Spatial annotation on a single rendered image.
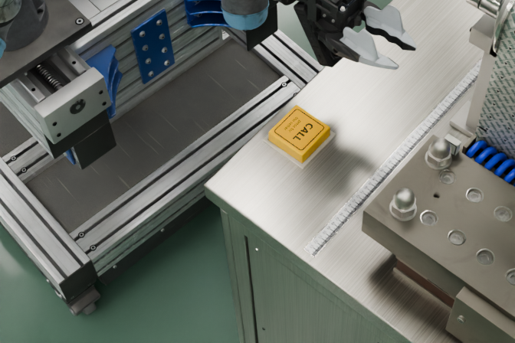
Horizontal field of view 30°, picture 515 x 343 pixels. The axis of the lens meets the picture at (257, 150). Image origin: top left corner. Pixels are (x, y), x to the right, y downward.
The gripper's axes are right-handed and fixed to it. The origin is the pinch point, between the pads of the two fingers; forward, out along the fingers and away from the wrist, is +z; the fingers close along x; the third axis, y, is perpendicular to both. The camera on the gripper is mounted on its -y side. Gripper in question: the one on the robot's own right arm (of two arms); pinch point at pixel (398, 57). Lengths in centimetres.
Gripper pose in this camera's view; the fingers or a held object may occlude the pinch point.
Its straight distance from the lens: 137.3
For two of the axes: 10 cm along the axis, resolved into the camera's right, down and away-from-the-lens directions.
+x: 6.6, -6.5, 3.9
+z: 7.5, 5.4, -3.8
